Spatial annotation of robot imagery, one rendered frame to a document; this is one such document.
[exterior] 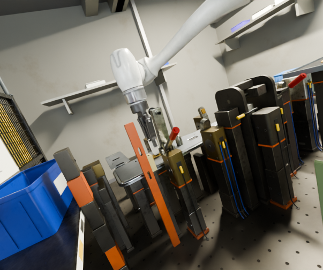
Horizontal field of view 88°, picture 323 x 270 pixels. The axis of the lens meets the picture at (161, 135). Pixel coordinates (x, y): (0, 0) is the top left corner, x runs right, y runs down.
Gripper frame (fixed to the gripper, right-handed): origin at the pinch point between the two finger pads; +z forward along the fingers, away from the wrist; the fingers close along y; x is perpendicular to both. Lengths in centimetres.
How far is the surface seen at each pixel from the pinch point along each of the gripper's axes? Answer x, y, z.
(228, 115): -21.6, -24.8, -5.6
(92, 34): -45, 254, -154
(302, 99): -76, -20, 5
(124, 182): 18.4, -9.7, 4.6
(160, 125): 0.2, -16.6, -10.4
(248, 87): -38.8, -20.9, -11.6
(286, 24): -309, 105, -57
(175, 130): 0.5, -26.6, -9.2
